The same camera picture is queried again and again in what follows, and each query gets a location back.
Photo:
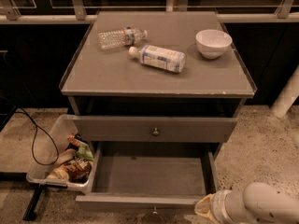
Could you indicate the clear crushed water bottle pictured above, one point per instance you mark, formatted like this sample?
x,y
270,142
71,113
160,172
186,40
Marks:
x,y
123,37

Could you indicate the grey drawer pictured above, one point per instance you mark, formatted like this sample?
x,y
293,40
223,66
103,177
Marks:
x,y
155,129
141,177

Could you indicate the clear plastic storage bin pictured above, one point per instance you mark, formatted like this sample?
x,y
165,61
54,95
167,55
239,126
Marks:
x,y
46,157

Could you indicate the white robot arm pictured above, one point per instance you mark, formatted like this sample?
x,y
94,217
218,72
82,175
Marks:
x,y
259,166

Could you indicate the white labelled plastic bottle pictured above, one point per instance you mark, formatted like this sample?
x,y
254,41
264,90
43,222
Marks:
x,y
157,57

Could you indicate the grey top drawer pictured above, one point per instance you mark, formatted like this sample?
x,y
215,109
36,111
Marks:
x,y
155,129

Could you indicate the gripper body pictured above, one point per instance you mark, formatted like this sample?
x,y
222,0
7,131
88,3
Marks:
x,y
219,203

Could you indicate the white ceramic bowl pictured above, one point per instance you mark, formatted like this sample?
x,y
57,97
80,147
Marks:
x,y
212,43

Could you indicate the black metal stand leg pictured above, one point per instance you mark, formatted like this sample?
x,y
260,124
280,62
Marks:
x,y
31,207

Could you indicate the snack packets in bin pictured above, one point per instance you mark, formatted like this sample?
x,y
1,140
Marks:
x,y
75,163

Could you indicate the grey wooden drawer cabinet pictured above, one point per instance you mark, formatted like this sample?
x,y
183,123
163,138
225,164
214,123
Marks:
x,y
110,83

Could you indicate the metal railing frame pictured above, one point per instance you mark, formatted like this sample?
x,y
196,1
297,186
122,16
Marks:
x,y
74,11

